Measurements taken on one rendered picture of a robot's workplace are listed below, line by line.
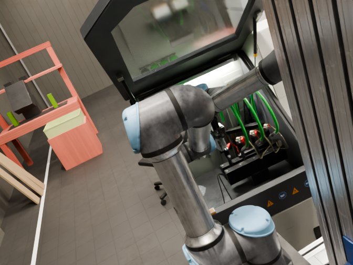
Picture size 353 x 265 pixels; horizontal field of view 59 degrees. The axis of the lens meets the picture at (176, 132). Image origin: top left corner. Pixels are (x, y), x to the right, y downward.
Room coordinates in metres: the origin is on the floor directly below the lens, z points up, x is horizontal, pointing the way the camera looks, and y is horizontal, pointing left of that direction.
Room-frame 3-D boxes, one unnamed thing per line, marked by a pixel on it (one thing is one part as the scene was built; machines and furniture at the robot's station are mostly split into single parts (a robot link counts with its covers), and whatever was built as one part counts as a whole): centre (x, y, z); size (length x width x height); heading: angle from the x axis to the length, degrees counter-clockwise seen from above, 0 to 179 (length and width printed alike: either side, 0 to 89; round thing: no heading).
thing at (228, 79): (1.70, -0.42, 1.20); 0.13 x 0.03 x 0.31; 94
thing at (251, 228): (0.69, -0.09, 1.20); 0.13 x 0.12 x 0.14; 95
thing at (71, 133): (5.39, 2.09, 0.95); 1.53 x 1.32 x 1.91; 100
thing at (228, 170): (1.43, -0.32, 0.91); 0.34 x 0.10 x 0.15; 94
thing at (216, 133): (1.36, -0.18, 1.25); 0.09 x 0.08 x 0.12; 4
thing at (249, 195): (1.18, -0.21, 0.87); 0.62 x 0.04 x 0.16; 94
